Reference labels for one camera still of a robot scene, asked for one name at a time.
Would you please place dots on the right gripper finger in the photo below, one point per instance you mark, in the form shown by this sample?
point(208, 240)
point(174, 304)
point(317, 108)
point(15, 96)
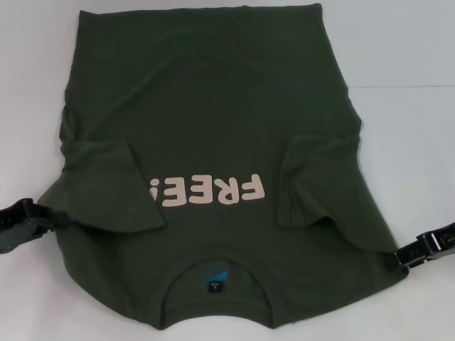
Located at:
point(407, 255)

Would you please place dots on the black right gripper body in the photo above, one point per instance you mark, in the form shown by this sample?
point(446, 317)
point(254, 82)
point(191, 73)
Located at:
point(440, 241)

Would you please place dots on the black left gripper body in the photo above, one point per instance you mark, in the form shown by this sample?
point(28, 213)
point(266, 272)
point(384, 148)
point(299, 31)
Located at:
point(17, 234)

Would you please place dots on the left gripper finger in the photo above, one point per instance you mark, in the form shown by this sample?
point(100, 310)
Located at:
point(57, 219)

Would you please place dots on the dark green FREE! t-shirt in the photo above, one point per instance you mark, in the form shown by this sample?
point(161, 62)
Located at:
point(213, 124)

